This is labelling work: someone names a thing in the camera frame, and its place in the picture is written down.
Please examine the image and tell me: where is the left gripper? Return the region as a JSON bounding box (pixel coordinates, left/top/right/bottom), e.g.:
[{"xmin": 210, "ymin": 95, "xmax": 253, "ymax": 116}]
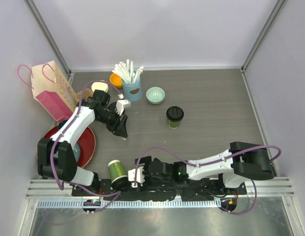
[{"xmin": 96, "ymin": 108, "xmax": 128, "ymax": 137}]

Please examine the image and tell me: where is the green paper cup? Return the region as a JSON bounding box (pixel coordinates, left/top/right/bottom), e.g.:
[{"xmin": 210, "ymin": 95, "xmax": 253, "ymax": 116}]
[
  {"xmin": 168, "ymin": 119, "xmax": 181, "ymax": 129},
  {"xmin": 108, "ymin": 159, "xmax": 127, "ymax": 183}
]

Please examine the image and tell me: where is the black cup lid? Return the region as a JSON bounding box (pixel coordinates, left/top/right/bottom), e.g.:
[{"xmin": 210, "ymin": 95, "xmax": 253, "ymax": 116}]
[
  {"xmin": 166, "ymin": 106, "xmax": 184, "ymax": 122},
  {"xmin": 111, "ymin": 178, "xmax": 129, "ymax": 191}
]

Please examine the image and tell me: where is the pink paper gift bag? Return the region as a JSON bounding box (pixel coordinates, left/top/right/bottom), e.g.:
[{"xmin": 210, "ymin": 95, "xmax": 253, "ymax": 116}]
[{"xmin": 17, "ymin": 60, "xmax": 77, "ymax": 123}]

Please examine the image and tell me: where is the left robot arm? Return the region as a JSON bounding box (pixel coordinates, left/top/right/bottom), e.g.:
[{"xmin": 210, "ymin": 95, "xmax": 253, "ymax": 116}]
[{"xmin": 37, "ymin": 90, "xmax": 131, "ymax": 196}]

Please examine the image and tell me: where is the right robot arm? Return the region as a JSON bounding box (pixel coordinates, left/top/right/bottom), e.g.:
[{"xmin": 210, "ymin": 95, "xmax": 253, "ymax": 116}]
[{"xmin": 127, "ymin": 142, "xmax": 275, "ymax": 194}]

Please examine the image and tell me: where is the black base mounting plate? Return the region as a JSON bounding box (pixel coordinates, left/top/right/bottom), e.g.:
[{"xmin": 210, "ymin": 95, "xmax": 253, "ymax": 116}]
[{"xmin": 71, "ymin": 177, "xmax": 248, "ymax": 202}]

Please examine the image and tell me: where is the stack of black lids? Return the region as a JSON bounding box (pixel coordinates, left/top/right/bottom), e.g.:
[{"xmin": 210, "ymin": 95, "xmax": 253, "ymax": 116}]
[{"xmin": 107, "ymin": 102, "xmax": 117, "ymax": 114}]

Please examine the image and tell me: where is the blue straw holder cup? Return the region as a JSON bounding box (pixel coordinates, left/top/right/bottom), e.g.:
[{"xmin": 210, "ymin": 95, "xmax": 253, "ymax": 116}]
[{"xmin": 122, "ymin": 77, "xmax": 142, "ymax": 102}]

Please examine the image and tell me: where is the grey blue plate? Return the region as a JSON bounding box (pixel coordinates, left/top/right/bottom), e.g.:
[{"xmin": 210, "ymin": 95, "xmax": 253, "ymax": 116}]
[{"xmin": 73, "ymin": 143, "xmax": 81, "ymax": 162}]

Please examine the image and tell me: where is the stack of paper cups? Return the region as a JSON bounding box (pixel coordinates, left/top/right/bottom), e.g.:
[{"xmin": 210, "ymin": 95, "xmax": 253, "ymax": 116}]
[{"xmin": 91, "ymin": 82, "xmax": 109, "ymax": 92}]

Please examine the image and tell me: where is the light green ceramic bowl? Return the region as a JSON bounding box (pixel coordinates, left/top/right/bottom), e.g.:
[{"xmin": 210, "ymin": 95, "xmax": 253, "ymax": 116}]
[{"xmin": 146, "ymin": 87, "xmax": 166, "ymax": 104}]

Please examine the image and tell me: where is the orange bowl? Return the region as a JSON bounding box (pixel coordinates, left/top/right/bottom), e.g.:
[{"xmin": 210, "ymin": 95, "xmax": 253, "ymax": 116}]
[{"xmin": 109, "ymin": 73, "xmax": 123, "ymax": 89}]

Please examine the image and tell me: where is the cardboard cup carrier tray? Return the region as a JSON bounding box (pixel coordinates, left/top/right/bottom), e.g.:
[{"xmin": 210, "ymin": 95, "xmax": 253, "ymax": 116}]
[{"xmin": 75, "ymin": 88, "xmax": 93, "ymax": 106}]

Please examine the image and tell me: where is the small dark blue cup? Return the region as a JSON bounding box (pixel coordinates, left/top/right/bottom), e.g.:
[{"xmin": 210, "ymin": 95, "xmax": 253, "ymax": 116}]
[{"xmin": 58, "ymin": 120, "xmax": 67, "ymax": 130}]

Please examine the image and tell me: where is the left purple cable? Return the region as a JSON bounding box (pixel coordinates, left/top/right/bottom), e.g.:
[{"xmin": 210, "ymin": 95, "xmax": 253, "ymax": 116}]
[{"xmin": 49, "ymin": 80, "xmax": 124, "ymax": 214}]

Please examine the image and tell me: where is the purple cable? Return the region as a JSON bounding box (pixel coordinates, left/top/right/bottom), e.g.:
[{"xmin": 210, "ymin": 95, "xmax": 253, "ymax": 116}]
[
  {"xmin": 134, "ymin": 146, "xmax": 282, "ymax": 217},
  {"xmin": 49, "ymin": 80, "xmax": 124, "ymax": 214}
]

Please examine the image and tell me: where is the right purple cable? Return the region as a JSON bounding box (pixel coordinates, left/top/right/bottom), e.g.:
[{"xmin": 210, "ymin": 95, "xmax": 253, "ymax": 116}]
[{"xmin": 134, "ymin": 146, "xmax": 282, "ymax": 217}]

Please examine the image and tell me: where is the aluminium frame rail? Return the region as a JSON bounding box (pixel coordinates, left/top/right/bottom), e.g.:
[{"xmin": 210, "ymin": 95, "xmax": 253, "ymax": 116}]
[{"xmin": 26, "ymin": 177, "xmax": 295, "ymax": 199}]

